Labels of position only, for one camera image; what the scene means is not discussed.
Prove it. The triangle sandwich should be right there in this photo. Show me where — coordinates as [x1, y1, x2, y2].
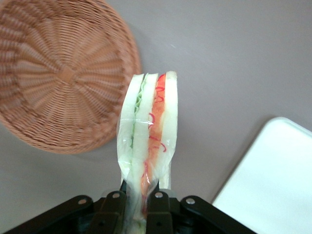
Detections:
[116, 70, 178, 234]

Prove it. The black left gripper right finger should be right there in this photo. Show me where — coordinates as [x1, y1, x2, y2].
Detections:
[145, 179, 258, 234]

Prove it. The brown round wicker basket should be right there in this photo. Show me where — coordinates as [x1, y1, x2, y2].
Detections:
[0, 0, 142, 155]

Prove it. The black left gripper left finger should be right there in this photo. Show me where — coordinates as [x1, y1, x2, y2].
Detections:
[4, 182, 129, 234]

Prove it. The cream plastic serving tray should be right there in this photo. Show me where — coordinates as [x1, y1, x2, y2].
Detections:
[211, 117, 312, 234]

